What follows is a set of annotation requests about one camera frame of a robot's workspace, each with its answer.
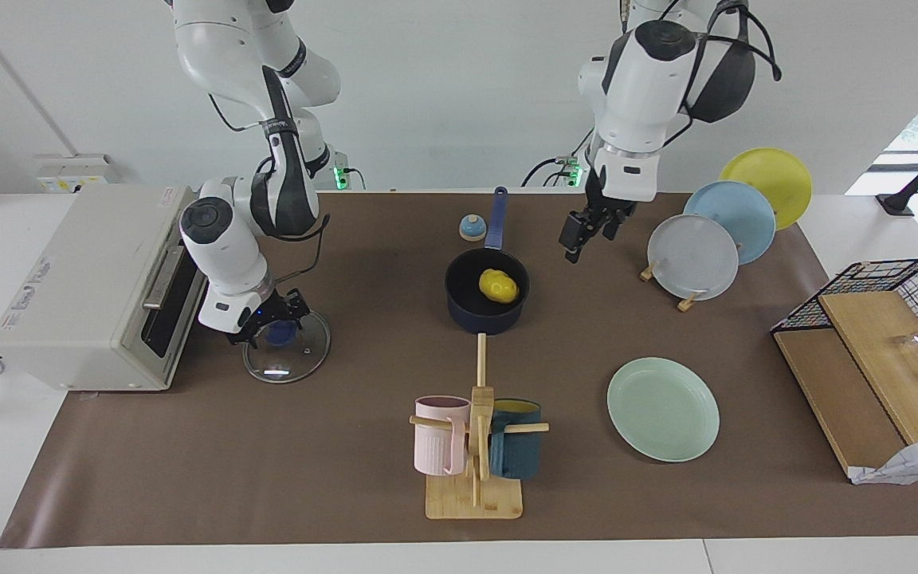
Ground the wooden plate rack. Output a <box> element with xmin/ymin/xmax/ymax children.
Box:
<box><xmin>639</xmin><ymin>259</ymin><xmax>707</xmax><ymax>313</ymax></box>

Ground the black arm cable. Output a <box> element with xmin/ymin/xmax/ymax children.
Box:
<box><xmin>268</xmin><ymin>155</ymin><xmax>331</xmax><ymax>281</ymax></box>
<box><xmin>666</xmin><ymin>0</ymin><xmax>783</xmax><ymax>148</ymax></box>

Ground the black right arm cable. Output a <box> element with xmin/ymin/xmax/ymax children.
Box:
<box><xmin>268</xmin><ymin>155</ymin><xmax>331</xmax><ymax>281</ymax></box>

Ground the pink mug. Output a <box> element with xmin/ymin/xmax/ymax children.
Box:
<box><xmin>414</xmin><ymin>395</ymin><xmax>472</xmax><ymax>477</ymax></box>

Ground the light blue plate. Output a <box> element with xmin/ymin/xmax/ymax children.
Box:
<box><xmin>683</xmin><ymin>181</ymin><xmax>777</xmax><ymax>265</ymax></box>

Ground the glass lid purple knob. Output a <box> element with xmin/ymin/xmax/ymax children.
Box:
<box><xmin>242</xmin><ymin>309</ymin><xmax>332</xmax><ymax>384</ymax></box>

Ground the black pot purple handle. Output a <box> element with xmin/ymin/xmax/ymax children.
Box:
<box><xmin>445</xmin><ymin>187</ymin><xmax>531</xmax><ymax>335</ymax></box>

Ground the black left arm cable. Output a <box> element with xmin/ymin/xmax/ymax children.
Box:
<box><xmin>666</xmin><ymin>0</ymin><xmax>783</xmax><ymax>148</ymax></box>

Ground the wooden shelf with wire sides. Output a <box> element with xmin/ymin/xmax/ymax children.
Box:
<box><xmin>770</xmin><ymin>257</ymin><xmax>918</xmax><ymax>483</ymax></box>

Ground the yellow plate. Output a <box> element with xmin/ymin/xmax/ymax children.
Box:
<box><xmin>719</xmin><ymin>147</ymin><xmax>814</xmax><ymax>231</ymax></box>

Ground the wooden mug tree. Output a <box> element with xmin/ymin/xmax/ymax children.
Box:
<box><xmin>410</xmin><ymin>333</ymin><xmax>550</xmax><ymax>521</ymax></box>

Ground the brown table mat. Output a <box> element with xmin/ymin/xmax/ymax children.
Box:
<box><xmin>0</xmin><ymin>191</ymin><xmax>918</xmax><ymax>549</ymax></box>

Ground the grey plate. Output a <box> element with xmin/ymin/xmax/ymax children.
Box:
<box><xmin>648</xmin><ymin>214</ymin><xmax>740</xmax><ymax>301</ymax></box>

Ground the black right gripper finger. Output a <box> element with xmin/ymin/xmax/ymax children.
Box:
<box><xmin>226</xmin><ymin>319</ymin><xmax>270</xmax><ymax>349</ymax></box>
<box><xmin>282</xmin><ymin>290</ymin><xmax>313</xmax><ymax>332</ymax></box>

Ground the pale green plate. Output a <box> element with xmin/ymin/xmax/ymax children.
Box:
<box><xmin>606</xmin><ymin>356</ymin><xmax>721</xmax><ymax>463</ymax></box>

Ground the beige toaster oven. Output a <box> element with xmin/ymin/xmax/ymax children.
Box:
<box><xmin>0</xmin><ymin>185</ymin><xmax>209</xmax><ymax>391</ymax></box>

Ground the yellow potato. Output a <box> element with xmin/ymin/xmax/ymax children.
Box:
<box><xmin>479</xmin><ymin>269</ymin><xmax>520</xmax><ymax>305</ymax></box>

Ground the white wall socket box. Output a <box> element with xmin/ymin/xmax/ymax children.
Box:
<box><xmin>35</xmin><ymin>154</ymin><xmax>112</xmax><ymax>194</ymax></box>

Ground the dark teal mug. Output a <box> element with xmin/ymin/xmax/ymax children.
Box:
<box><xmin>489</xmin><ymin>398</ymin><xmax>543</xmax><ymax>480</ymax></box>

